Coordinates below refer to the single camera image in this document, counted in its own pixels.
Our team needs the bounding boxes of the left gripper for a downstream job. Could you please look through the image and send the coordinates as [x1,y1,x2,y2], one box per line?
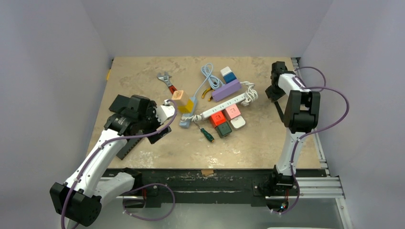
[138,101,171,143]

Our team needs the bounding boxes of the white power strip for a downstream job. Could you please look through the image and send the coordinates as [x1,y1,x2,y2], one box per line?
[199,93,246,120]

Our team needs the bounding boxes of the green handled screwdriver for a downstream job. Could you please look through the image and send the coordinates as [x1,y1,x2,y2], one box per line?
[193,122,214,143]

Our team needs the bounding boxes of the adjustable wrench red handle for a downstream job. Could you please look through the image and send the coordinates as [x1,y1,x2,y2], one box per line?
[157,72,177,94]

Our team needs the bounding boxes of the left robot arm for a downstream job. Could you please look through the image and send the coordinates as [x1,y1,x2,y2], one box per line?
[50,95,178,229]

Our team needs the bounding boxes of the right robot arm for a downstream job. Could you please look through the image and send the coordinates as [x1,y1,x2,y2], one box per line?
[265,61,320,194]

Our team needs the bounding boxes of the yellow cube socket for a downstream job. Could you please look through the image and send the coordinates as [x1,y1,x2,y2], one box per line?
[176,99,194,114]

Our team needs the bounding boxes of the pink cube socket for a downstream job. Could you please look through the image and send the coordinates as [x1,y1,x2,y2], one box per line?
[224,104,241,121]

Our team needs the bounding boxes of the dark green cube socket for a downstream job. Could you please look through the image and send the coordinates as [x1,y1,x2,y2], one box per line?
[215,122,232,138]

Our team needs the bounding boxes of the red cube socket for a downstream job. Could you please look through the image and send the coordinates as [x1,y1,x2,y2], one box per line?
[209,111,226,128]

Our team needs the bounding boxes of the dark blue cube socket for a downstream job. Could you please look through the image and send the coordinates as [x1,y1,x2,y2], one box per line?
[223,72,237,84]

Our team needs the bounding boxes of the white cube socket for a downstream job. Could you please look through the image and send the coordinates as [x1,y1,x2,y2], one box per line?
[220,66,233,77]

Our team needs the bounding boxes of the black box near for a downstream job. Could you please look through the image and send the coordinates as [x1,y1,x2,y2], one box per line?
[116,138,142,160]

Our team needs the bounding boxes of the black box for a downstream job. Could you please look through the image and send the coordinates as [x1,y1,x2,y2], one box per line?
[109,94,130,115]
[116,138,142,160]

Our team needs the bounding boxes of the light blue power strip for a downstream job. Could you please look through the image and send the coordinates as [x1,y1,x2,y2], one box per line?
[179,97,198,128]

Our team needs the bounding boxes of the white flat adapter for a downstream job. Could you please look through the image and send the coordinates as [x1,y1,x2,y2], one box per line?
[230,115,246,130]

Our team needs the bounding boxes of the black box far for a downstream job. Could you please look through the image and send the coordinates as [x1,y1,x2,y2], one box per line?
[109,94,130,115]

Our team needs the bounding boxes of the purple power strip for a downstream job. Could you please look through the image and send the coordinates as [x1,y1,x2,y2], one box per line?
[212,79,242,102]

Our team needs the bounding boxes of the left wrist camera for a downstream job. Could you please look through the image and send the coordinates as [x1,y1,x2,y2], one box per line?
[155,101,176,124]

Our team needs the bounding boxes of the white bundled cable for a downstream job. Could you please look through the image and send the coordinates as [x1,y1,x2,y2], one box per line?
[240,81,258,107]

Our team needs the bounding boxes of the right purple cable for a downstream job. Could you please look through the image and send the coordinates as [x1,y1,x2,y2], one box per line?
[270,66,351,216]

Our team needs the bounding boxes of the purple cable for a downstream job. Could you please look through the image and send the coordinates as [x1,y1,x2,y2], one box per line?
[270,66,351,216]
[60,99,176,229]

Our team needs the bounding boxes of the yellow handled pliers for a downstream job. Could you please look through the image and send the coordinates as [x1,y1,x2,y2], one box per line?
[201,88,214,102]

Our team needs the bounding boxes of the light blue coiled cable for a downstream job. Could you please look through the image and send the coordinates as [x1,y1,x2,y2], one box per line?
[193,62,225,99]

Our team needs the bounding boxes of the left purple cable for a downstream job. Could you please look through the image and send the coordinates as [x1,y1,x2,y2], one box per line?
[60,99,176,229]

